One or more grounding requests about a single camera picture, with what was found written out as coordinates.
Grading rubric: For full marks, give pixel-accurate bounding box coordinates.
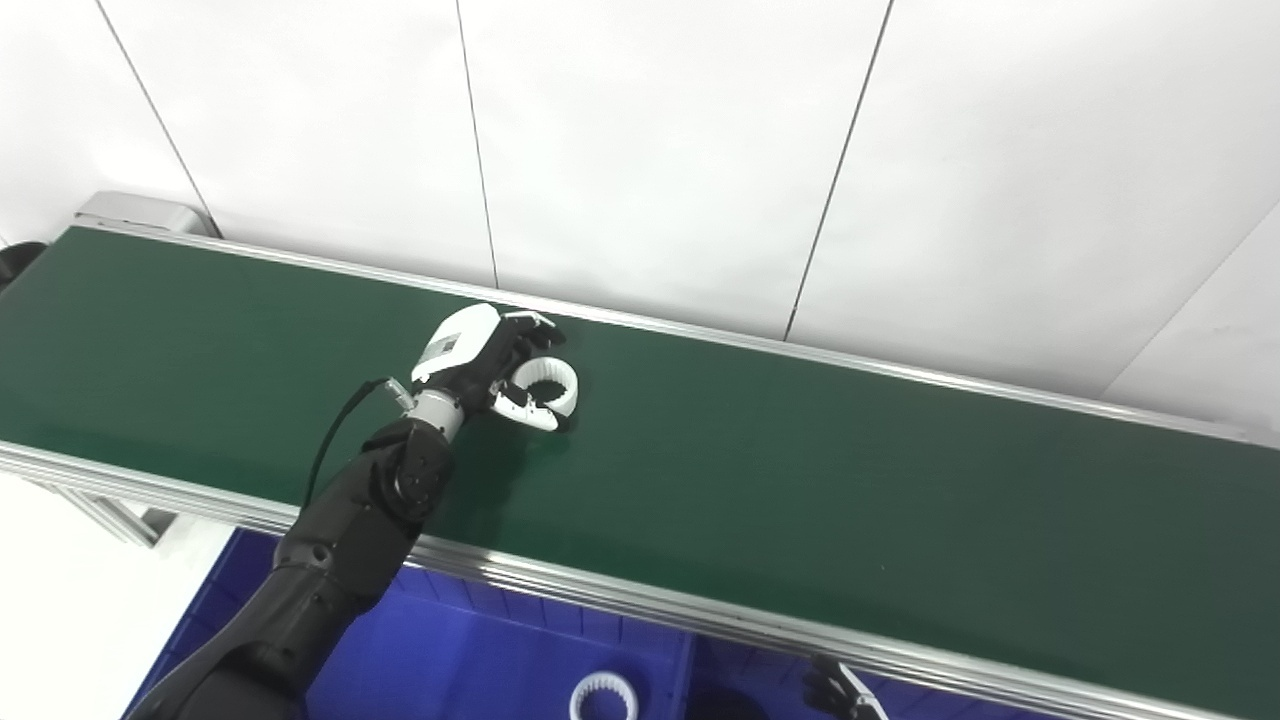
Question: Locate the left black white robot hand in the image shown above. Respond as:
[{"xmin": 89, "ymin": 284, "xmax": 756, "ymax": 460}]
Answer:
[{"xmin": 410, "ymin": 302, "xmax": 569, "ymax": 433}]

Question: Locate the white toothed ring gear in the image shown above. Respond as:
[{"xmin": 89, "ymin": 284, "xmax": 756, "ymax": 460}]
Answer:
[{"xmin": 569, "ymin": 671, "xmax": 640, "ymax": 720}]

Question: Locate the white plastic ring part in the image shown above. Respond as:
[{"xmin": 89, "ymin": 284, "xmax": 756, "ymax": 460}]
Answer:
[{"xmin": 510, "ymin": 357, "xmax": 582, "ymax": 423}]

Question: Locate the aluminium conveyor leg bracket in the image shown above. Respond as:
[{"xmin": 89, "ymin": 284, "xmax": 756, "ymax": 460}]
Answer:
[{"xmin": 35, "ymin": 478, "xmax": 179, "ymax": 549}]

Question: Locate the blue bin with white gear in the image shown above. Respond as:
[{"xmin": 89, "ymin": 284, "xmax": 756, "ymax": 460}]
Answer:
[{"xmin": 120, "ymin": 528, "xmax": 697, "ymax": 720}]

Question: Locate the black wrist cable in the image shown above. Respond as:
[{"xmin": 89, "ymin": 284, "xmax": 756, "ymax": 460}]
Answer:
[{"xmin": 302, "ymin": 376, "xmax": 415, "ymax": 507}]

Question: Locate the grey conveyor end housing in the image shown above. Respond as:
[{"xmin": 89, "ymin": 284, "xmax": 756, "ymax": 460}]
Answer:
[{"xmin": 74, "ymin": 191, "xmax": 222, "ymax": 239}]

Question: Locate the green conveyor belt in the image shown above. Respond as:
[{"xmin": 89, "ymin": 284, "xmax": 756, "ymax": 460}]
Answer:
[
  {"xmin": 0, "ymin": 215, "xmax": 1280, "ymax": 720},
  {"xmin": 0, "ymin": 228, "xmax": 1280, "ymax": 717}
]

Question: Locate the black round plastic part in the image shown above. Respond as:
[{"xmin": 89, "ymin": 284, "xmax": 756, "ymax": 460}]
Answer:
[{"xmin": 690, "ymin": 684, "xmax": 773, "ymax": 720}]

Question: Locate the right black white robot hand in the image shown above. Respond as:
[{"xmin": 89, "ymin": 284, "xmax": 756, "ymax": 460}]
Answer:
[{"xmin": 802, "ymin": 655, "xmax": 891, "ymax": 720}]

